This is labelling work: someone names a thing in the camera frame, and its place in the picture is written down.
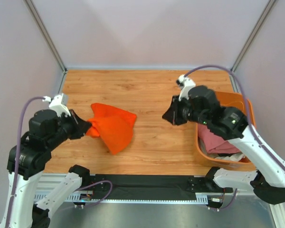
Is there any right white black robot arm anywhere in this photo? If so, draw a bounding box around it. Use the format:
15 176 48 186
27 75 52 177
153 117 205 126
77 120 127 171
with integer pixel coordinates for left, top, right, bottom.
162 85 285 205

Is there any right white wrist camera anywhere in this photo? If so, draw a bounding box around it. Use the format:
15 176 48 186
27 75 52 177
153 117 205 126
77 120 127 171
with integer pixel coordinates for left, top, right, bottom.
176 75 196 101

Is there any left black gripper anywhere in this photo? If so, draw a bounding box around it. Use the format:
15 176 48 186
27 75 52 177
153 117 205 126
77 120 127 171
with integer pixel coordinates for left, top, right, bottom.
48 106 93 148

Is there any aluminium rail frame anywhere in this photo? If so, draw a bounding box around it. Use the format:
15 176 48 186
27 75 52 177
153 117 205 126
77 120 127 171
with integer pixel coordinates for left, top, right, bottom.
33 173 283 228

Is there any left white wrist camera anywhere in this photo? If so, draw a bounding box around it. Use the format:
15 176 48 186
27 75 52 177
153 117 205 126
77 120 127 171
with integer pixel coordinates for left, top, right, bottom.
43 93 71 117

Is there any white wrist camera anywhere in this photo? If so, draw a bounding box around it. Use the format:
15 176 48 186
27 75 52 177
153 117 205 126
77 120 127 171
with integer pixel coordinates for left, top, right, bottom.
176 75 196 101
43 93 71 117

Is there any orange t shirt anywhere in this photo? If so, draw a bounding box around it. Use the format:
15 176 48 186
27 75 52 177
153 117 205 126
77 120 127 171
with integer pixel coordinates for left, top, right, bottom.
86 103 137 155

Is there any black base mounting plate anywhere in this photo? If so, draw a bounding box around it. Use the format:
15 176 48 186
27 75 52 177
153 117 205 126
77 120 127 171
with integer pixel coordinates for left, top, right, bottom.
81 174 233 201

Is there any aluminium corner post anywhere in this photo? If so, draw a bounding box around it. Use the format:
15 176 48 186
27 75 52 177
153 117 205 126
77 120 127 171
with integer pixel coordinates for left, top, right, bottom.
231 0 278 72
22 0 67 72

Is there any orange plastic basket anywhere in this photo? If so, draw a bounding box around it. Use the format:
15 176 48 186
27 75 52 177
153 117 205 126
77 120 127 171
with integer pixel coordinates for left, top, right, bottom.
194 91 255 169

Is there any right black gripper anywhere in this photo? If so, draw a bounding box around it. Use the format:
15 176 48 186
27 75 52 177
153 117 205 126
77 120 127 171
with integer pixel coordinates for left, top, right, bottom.
161 93 208 125

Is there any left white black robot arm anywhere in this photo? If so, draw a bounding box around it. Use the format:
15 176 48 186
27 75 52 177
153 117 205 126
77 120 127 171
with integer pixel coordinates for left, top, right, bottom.
0 109 92 228

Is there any left aluminium corner post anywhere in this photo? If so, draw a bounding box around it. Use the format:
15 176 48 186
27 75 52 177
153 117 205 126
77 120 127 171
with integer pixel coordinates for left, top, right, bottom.
22 0 67 72

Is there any pink t shirt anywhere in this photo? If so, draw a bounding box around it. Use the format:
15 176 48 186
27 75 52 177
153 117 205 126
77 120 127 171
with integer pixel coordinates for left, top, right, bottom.
198 124 240 154

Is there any right aluminium corner post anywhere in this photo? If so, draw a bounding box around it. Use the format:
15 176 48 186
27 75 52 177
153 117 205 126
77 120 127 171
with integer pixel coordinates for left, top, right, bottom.
231 0 278 72

